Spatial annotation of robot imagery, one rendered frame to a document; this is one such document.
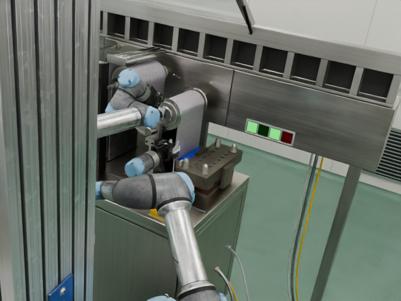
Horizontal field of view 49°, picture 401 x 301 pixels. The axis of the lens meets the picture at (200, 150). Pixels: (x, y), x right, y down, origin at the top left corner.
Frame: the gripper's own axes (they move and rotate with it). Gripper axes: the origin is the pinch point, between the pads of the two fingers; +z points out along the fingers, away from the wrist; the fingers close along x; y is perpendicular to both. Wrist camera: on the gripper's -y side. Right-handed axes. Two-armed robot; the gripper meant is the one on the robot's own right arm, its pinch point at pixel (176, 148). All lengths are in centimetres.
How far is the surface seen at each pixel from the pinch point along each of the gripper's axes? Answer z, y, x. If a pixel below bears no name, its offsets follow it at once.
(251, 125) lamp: 29.7, 10.1, -23.5
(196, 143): 18.3, -3.3, -0.3
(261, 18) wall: 263, 32, 69
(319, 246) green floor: 135, -109, -58
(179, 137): 1.0, 5.3, -0.2
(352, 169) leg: 46, -3, -73
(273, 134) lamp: 29.7, 9.2, -35.3
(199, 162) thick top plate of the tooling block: 5.9, -6.1, -9.3
